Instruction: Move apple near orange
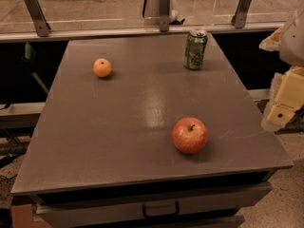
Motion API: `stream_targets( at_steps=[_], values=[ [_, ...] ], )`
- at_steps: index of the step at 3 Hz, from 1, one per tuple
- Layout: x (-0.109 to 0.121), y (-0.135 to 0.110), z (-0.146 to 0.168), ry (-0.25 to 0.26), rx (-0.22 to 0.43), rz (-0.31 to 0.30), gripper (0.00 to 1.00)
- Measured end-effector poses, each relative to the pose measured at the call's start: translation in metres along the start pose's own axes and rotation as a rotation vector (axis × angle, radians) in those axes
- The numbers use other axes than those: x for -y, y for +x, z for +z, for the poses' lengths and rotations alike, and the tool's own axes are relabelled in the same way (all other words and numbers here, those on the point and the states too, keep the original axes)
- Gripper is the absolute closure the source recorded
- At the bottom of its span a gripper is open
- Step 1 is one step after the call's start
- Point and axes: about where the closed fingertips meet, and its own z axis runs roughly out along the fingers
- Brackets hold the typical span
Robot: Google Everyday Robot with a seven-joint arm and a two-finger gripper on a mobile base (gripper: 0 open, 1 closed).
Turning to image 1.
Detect red apple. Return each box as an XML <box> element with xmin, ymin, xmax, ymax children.
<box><xmin>172</xmin><ymin>117</ymin><xmax>208</xmax><ymax>155</ymax></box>

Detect metal rail along glass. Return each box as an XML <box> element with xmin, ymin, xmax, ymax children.
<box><xmin>0</xmin><ymin>22</ymin><xmax>284</xmax><ymax>43</ymax></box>

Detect grey drawer with black handle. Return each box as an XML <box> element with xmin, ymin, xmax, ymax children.
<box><xmin>36</xmin><ymin>181</ymin><xmax>272</xmax><ymax>228</ymax></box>

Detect metal bracket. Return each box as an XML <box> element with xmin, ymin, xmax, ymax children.
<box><xmin>159</xmin><ymin>0</ymin><xmax>170</xmax><ymax>32</ymax></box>
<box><xmin>231</xmin><ymin>0</ymin><xmax>252</xmax><ymax>29</ymax></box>
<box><xmin>24</xmin><ymin>0</ymin><xmax>51</xmax><ymax>37</ymax></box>

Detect green soda can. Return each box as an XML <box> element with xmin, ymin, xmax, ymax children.
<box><xmin>184</xmin><ymin>28</ymin><xmax>208</xmax><ymax>70</ymax></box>

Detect right metal bracket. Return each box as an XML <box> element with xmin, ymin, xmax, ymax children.
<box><xmin>231</xmin><ymin>0</ymin><xmax>252</xmax><ymax>29</ymax></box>

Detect orange fruit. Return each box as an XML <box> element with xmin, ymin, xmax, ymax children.
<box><xmin>92</xmin><ymin>58</ymin><xmax>112</xmax><ymax>78</ymax></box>

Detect middle metal bracket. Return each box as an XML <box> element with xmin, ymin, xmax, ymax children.
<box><xmin>159</xmin><ymin>0</ymin><xmax>170</xmax><ymax>32</ymax></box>

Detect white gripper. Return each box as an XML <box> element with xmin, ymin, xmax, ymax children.
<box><xmin>258</xmin><ymin>9</ymin><xmax>304</xmax><ymax>132</ymax></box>

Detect left metal bracket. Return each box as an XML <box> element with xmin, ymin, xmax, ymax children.
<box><xmin>24</xmin><ymin>0</ymin><xmax>51</xmax><ymax>37</ymax></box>

